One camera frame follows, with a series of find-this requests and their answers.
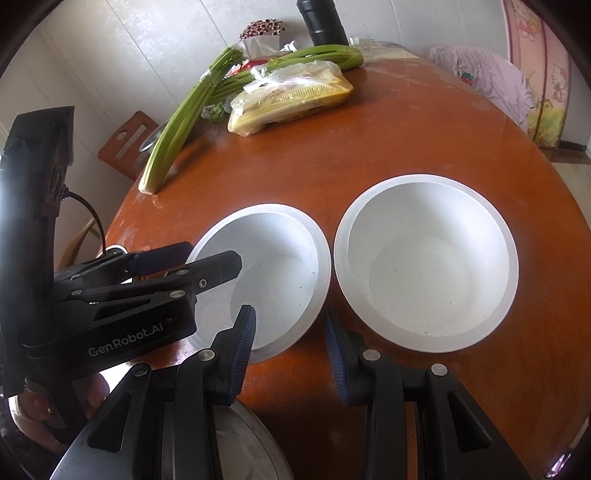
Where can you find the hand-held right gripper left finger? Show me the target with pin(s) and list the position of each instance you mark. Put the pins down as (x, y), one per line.
(242, 350)

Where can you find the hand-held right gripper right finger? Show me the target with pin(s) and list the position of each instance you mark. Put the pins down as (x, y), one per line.
(334, 360)

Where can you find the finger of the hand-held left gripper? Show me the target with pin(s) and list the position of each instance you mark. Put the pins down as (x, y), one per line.
(157, 258)
(207, 272)

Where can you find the salmon plastic bowl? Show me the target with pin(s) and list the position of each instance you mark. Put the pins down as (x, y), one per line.
(41, 410)

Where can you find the wooden slat-back chair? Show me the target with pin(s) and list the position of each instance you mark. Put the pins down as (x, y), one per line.
(124, 143)

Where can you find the large steel basin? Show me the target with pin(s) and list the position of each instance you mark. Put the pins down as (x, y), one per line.
(154, 136)

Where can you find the celery bunch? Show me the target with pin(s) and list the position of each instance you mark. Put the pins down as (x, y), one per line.
(180, 124)

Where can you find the clear bag of yellow noodles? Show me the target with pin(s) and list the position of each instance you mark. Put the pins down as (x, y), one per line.
(291, 97)

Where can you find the long green vegetable bunch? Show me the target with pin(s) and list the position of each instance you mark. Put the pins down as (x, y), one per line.
(318, 55)

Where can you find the red dotted bouquet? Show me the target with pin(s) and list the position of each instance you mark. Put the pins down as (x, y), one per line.
(261, 28)

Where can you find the black thermos bottle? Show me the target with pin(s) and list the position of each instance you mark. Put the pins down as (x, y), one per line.
(323, 23)

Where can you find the pink cloth on chair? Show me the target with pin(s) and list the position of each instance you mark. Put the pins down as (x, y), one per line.
(489, 83)

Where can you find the pink cartoon door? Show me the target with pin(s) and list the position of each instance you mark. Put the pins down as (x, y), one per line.
(540, 69)

